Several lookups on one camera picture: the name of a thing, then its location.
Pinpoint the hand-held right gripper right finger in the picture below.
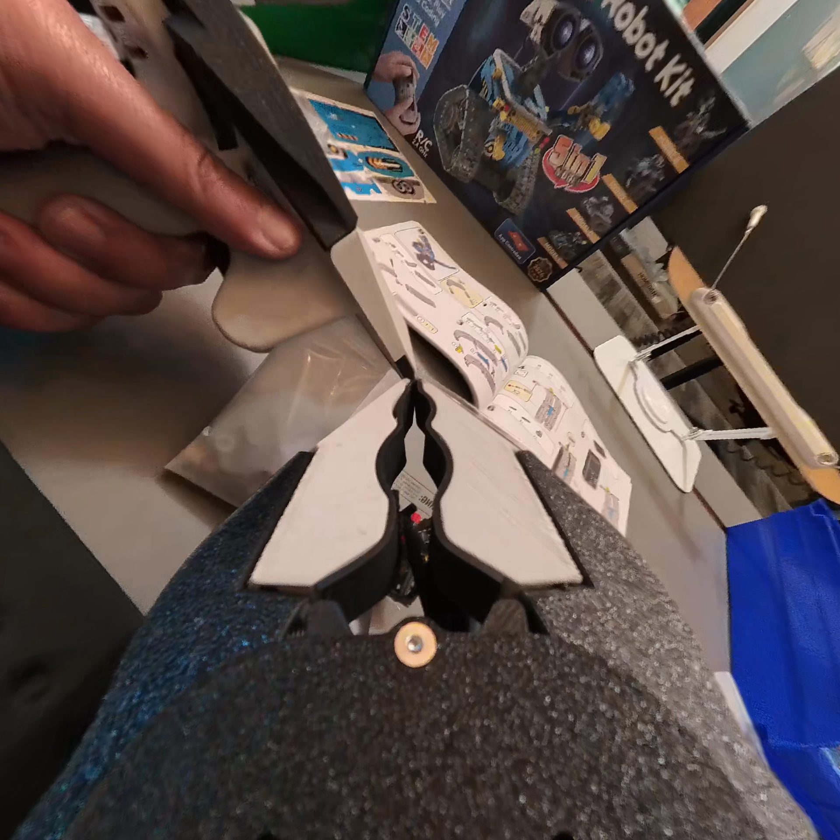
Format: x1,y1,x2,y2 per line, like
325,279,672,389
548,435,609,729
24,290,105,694
415,381,585,601

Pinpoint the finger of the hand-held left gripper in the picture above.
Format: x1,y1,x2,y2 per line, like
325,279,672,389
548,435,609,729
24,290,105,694
407,327,476,403
330,228,422,382

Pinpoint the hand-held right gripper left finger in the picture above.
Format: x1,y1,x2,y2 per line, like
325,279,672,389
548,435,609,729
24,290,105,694
249,379,416,601

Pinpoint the white instruction booklet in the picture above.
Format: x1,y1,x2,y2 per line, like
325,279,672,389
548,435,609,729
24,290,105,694
364,222,632,536

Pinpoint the small clear parts bag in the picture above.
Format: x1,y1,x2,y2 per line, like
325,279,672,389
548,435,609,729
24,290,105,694
164,318,460,605

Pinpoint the blue plastic bin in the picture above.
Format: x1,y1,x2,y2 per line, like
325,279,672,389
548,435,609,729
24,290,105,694
725,499,840,840

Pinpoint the grey desk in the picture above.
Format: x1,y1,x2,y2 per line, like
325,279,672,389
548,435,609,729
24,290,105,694
0,56,762,742

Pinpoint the person's left hand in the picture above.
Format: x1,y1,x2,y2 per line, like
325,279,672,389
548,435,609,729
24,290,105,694
0,0,304,333

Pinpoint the green plastic bin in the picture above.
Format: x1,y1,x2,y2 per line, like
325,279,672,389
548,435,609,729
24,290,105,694
243,0,395,73

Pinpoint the blue sticker sheet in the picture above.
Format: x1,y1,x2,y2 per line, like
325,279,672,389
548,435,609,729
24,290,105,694
295,92,437,203

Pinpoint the dark blue toy box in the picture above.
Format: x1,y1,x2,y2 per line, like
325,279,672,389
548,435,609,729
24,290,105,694
364,0,750,290

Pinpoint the black perforated chair seat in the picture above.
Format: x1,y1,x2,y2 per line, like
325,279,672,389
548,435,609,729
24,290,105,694
0,446,145,815

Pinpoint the black partition panel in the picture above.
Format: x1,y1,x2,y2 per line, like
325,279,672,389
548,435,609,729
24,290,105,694
656,66,840,460

